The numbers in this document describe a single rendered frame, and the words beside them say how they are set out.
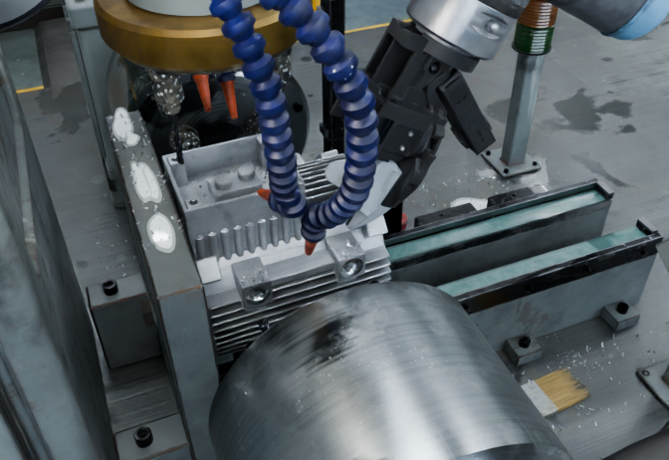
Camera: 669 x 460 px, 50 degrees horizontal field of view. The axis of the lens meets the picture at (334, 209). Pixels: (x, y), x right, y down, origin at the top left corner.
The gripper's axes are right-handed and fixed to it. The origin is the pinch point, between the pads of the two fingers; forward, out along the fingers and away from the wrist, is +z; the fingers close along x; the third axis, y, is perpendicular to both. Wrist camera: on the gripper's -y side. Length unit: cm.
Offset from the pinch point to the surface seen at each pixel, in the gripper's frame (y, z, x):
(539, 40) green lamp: -41, -20, -33
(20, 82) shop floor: -12, 119, -263
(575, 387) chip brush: -36.7, 11.5, 10.6
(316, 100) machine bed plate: -33, 15, -70
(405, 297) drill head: 6.7, -3.9, 17.7
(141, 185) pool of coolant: 20.4, 5.3, -6.2
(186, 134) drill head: 10.5, 7.6, -24.3
